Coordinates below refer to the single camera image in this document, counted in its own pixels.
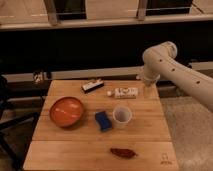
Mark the white plastic cup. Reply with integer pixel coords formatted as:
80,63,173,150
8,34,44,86
112,106,132,129

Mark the orange ceramic bowl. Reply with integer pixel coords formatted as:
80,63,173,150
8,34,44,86
49,97,84,128

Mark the white plastic bottle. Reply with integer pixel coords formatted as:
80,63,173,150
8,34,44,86
107,87,138,99

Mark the wall power outlet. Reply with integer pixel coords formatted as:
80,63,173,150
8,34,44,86
33,71,44,84

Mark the black office chair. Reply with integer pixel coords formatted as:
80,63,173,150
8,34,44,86
0,75,41,169

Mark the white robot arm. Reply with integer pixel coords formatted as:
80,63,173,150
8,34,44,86
138,41,213,112

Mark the blue sponge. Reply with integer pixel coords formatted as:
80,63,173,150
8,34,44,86
95,111,112,132

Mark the black whiteboard eraser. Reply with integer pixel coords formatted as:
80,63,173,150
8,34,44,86
82,79,104,93

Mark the dried red chili pepper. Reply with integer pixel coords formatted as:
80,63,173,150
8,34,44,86
110,148,136,159

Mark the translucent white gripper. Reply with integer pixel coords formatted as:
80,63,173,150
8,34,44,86
136,66,160,98

